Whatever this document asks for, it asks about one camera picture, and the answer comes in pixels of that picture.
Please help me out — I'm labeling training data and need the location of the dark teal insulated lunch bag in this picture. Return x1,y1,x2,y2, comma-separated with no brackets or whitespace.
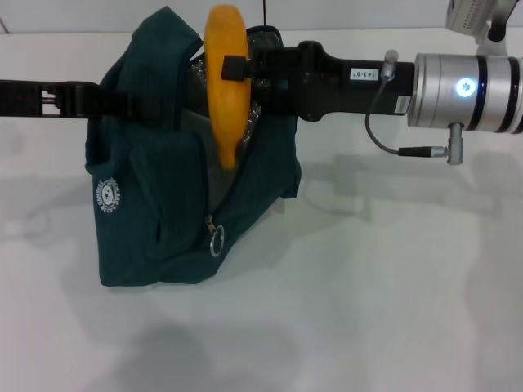
84,6,303,287

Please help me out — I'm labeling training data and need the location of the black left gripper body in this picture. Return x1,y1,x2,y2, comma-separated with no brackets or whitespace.
0,78,69,121

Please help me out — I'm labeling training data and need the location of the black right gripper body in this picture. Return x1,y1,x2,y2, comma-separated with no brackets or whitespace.
299,39,417,123

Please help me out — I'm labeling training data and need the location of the yellow banana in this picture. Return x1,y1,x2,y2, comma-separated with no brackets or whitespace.
203,3,250,172

